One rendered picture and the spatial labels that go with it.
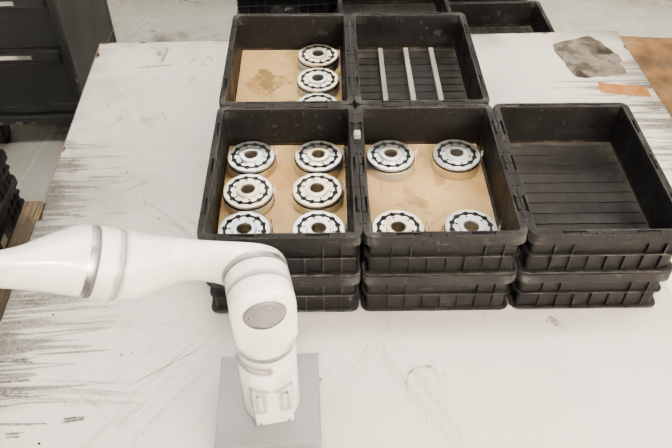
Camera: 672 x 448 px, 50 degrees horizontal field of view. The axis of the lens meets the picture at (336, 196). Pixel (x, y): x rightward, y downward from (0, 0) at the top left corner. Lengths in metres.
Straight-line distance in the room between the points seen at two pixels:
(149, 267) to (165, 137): 1.01
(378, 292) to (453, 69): 0.72
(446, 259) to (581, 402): 0.35
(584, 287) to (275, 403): 0.67
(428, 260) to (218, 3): 2.81
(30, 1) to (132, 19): 1.22
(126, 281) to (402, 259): 0.60
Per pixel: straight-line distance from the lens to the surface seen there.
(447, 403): 1.36
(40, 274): 0.90
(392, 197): 1.50
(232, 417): 1.23
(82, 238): 0.91
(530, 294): 1.48
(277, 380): 1.11
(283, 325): 1.01
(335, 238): 1.28
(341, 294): 1.41
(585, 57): 2.27
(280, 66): 1.89
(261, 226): 1.40
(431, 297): 1.45
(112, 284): 0.92
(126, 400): 1.40
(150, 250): 0.93
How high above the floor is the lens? 1.86
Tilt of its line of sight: 44 degrees down
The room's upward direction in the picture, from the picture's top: straight up
